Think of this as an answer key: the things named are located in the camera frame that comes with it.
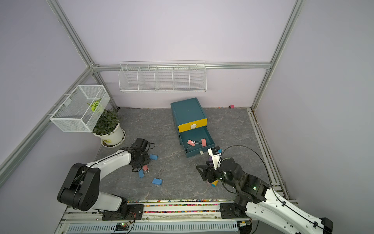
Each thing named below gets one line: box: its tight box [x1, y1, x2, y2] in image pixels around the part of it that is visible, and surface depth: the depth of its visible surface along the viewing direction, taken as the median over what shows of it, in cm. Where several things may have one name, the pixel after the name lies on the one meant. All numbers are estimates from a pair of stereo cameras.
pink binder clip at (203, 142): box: [195, 138, 207, 147], surface depth 92 cm
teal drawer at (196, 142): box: [178, 125, 216, 158], surface depth 91 cm
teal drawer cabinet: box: [170, 97, 216, 157], surface depth 91 cm
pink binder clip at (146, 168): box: [142, 164, 152, 175], surface depth 89 cm
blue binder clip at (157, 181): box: [151, 177, 164, 186], surface depth 84 cm
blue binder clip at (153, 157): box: [149, 154, 159, 161], surface depth 93 cm
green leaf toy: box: [86, 97, 102, 113], surface depth 83 cm
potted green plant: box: [92, 108, 126, 149], surface depth 91 cm
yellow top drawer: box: [178, 117, 208, 133], surface depth 87 cm
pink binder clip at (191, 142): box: [187, 138, 197, 147], surface depth 91 cm
